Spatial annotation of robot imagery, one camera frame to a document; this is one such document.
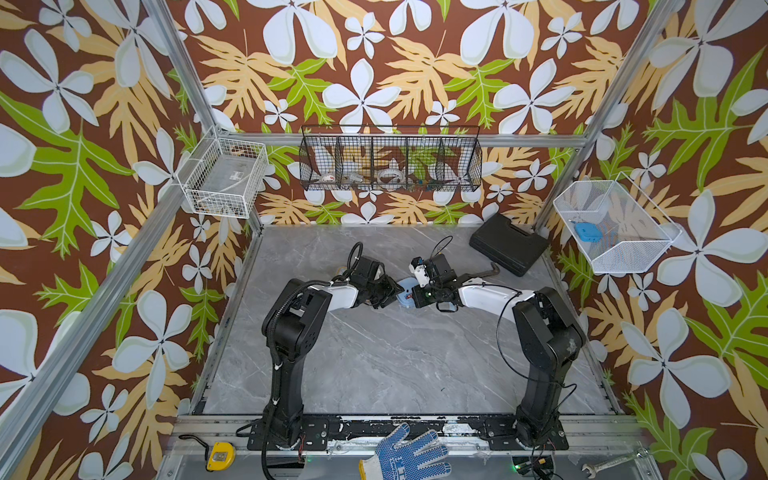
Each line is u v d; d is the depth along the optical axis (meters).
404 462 0.70
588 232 0.83
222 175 0.85
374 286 0.86
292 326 0.53
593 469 0.69
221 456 0.70
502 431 0.74
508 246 1.12
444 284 0.75
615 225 0.82
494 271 1.07
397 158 0.97
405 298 0.95
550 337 0.50
